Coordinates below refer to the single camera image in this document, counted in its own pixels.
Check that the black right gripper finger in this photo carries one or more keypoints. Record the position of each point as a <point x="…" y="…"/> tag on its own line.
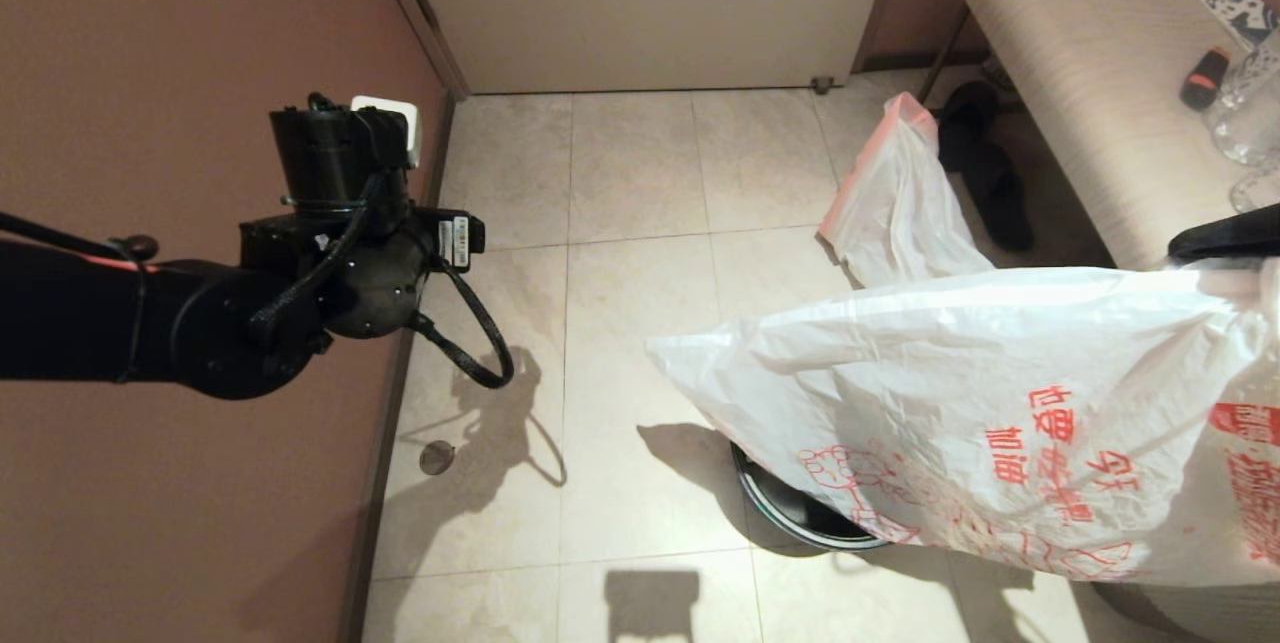
<point x="1240" y="233"/>

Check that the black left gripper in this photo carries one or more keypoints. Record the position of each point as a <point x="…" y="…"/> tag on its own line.
<point x="450" y="238"/>

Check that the red printed plastic bag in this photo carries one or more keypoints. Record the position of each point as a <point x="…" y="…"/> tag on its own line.
<point x="950" y="373"/>

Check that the white plastic bag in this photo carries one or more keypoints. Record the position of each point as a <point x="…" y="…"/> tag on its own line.
<point x="900" y="213"/>

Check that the black trash bin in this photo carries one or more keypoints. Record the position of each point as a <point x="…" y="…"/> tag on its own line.
<point x="790" y="513"/>

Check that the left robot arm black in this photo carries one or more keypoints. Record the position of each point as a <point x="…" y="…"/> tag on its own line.
<point x="150" y="323"/>

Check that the small clear glass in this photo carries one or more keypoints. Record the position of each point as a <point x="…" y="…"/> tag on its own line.
<point x="1260" y="191"/>

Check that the large clear glass jar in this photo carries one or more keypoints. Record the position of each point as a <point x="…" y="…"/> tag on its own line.
<point x="1250" y="113"/>

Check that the black red small device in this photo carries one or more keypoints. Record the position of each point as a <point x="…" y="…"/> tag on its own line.
<point x="1206" y="78"/>

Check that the beige wood grain table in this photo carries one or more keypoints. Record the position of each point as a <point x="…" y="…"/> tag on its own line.
<point x="1090" y="73"/>

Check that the small round grey floor disc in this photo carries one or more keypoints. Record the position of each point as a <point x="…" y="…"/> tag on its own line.
<point x="437" y="457"/>

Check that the black slipper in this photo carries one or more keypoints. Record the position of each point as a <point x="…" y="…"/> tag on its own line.
<point x="1005" y="208"/>
<point x="972" y="118"/>

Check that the white door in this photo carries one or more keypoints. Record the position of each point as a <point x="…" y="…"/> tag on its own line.
<point x="650" y="3"/>

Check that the dark metal table leg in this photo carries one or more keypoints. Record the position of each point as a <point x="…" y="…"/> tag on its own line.
<point x="938" y="68"/>

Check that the grey ribbed round object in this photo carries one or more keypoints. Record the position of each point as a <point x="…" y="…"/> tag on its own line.
<point x="1200" y="618"/>

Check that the small brass door stopper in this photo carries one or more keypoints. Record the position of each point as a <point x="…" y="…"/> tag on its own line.
<point x="821" y="83"/>

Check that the black cylindrical wrist camera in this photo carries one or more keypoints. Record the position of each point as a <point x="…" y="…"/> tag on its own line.
<point x="330" y="153"/>

